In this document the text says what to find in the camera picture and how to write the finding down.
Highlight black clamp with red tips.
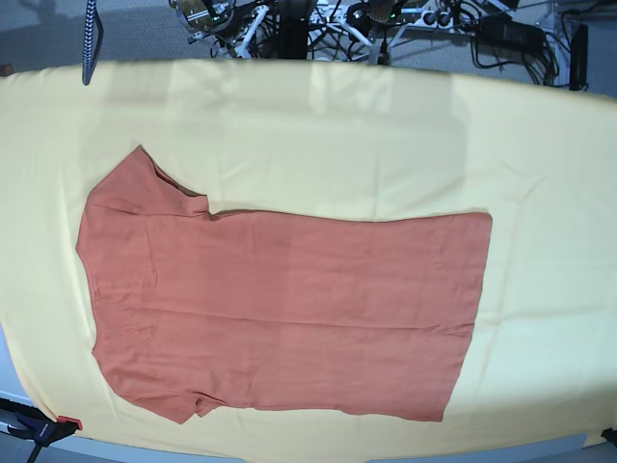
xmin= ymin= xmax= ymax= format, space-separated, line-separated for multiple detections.
xmin=1 ymin=398 xmax=83 ymax=463

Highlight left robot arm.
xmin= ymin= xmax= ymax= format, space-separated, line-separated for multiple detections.
xmin=308 ymin=1 xmax=427 ymax=66

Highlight braided black cable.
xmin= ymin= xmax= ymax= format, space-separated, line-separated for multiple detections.
xmin=81 ymin=0 xmax=105 ymax=87

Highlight black clamp at right edge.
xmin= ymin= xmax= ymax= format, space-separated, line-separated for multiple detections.
xmin=601 ymin=428 xmax=617 ymax=447

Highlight yellow table cloth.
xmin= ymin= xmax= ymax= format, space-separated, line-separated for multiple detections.
xmin=1 ymin=60 xmax=616 ymax=462

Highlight black box at right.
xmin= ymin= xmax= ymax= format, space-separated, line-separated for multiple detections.
xmin=569 ymin=24 xmax=589 ymax=91

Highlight black power adapter box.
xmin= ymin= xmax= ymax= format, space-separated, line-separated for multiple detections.
xmin=476 ymin=16 xmax=546 ymax=54

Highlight black central stand post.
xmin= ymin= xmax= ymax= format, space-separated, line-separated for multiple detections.
xmin=277 ymin=0 xmax=311 ymax=60

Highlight white power strip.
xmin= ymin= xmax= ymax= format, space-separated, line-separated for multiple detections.
xmin=420 ymin=10 xmax=475 ymax=30

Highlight orange T-shirt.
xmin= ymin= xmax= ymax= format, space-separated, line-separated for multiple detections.
xmin=76 ymin=149 xmax=493 ymax=423

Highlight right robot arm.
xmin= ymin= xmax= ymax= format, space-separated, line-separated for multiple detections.
xmin=168 ymin=0 xmax=269 ymax=59

